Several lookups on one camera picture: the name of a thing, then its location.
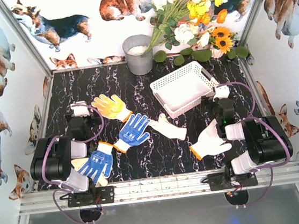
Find sunflower pot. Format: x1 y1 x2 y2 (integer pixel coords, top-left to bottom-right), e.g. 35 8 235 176
208 26 239 59

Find cream glove under blue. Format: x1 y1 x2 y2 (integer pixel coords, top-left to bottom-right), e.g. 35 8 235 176
71 157 108 187

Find white plastic storage basket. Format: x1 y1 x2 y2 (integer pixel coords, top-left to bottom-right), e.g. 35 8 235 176
150 61 218 119

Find grey metal bucket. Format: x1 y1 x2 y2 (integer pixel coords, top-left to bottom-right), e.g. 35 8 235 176
122 34 154 76

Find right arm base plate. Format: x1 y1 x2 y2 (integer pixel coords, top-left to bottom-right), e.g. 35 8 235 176
201 171 258 191

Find blue dotted glove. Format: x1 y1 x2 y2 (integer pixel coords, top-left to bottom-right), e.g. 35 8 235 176
113 113 150 153
80 141 113 178

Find cream knit glove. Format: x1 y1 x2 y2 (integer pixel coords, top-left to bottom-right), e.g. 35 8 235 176
149 113 187 141

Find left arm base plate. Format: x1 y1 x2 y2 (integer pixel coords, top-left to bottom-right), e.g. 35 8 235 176
68 186 115 208

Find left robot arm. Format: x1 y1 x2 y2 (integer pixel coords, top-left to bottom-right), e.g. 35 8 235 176
30 104 104 198

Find white glove orange cuff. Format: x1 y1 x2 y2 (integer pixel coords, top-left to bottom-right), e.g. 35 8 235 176
189 119 232 160

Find yellow coated work glove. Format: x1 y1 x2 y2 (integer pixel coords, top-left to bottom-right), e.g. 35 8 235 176
91 94 132 122

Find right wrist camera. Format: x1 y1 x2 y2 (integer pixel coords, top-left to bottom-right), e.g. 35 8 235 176
213 85 230 101

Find artificial flower bouquet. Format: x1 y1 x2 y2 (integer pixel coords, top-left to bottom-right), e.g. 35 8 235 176
145 0 228 52

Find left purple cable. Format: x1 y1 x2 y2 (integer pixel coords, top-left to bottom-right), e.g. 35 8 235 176
35 103 115 224

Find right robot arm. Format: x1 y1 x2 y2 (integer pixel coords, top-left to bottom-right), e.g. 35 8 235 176
200 96 293 181

